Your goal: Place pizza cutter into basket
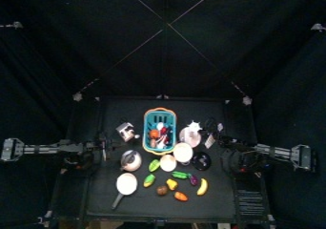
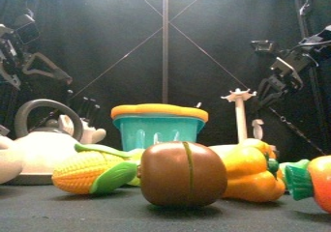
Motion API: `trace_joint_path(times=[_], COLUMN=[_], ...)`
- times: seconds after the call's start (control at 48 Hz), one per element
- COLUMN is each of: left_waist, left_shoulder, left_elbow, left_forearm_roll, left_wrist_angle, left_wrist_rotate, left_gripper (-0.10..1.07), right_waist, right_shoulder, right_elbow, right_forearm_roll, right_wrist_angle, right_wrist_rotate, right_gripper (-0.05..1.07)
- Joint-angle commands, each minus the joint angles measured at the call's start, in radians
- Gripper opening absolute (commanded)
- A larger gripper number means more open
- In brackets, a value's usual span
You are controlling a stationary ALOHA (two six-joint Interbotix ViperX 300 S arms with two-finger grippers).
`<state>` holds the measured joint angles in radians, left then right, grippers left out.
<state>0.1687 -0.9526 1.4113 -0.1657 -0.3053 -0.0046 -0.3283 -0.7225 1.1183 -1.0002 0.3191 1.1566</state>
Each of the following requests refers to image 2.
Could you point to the black toy knife block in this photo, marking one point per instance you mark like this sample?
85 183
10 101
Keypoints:
89 108

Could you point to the yellow toy bell pepper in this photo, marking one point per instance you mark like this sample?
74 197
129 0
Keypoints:
252 174

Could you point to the brown toy kiwi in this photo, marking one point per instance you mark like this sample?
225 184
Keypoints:
183 174

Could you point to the white toy hand mixer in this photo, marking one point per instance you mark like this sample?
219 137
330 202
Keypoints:
90 133

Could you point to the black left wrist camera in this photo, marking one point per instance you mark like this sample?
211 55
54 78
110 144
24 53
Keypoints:
27 28

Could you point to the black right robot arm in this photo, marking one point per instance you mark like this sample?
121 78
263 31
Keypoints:
317 36

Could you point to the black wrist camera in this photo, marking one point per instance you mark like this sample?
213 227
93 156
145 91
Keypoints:
27 28
264 46

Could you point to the grey vertical frame pole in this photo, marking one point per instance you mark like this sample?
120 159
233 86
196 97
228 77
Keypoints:
165 42

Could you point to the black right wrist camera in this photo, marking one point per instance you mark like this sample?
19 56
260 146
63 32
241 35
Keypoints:
264 46

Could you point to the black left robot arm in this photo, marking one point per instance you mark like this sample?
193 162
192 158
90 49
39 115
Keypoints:
8 4

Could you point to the white plastic hook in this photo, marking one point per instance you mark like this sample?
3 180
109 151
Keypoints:
258 128

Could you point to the yellow toy corn cob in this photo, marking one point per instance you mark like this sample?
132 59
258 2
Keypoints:
83 174

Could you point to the white toy stand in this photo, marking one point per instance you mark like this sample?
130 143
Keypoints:
240 116

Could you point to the teal basket with orange rim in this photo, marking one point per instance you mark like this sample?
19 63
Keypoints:
157 129

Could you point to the orange toy carrot green top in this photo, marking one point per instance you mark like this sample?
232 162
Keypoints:
317 184

